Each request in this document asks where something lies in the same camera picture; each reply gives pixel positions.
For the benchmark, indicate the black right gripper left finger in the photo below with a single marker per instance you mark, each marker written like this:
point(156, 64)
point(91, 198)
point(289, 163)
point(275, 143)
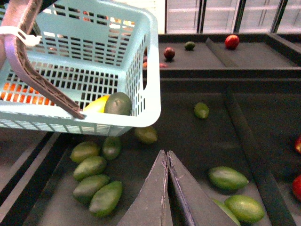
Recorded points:
point(151, 207)

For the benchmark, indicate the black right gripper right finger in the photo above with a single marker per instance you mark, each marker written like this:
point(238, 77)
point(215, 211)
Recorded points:
point(197, 207)

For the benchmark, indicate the dark green avocado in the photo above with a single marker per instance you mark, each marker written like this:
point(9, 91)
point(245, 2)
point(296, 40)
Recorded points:
point(118, 103)

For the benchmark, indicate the yellow mango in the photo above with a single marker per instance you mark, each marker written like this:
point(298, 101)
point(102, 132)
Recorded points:
point(97, 105)

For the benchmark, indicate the light blue plastic basket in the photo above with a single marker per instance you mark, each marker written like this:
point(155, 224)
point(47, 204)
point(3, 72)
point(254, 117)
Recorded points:
point(57, 59)

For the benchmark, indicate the dark wooden display stand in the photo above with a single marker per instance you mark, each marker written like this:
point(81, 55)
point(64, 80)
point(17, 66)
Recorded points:
point(247, 118)

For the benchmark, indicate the glass door refrigerator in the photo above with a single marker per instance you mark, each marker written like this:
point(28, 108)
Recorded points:
point(231, 16)

